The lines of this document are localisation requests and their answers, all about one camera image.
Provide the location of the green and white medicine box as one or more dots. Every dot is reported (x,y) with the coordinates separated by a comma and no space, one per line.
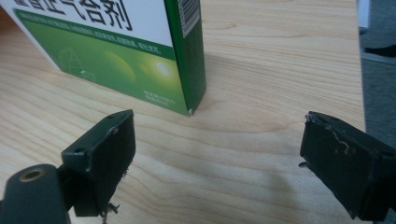
(118,49)

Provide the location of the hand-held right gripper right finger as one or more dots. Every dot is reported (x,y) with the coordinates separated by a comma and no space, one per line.
(345,165)

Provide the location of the white object at table edge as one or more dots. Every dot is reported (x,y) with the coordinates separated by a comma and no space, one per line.
(363,12)

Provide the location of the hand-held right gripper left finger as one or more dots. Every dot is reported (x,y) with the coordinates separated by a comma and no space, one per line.
(102,161)

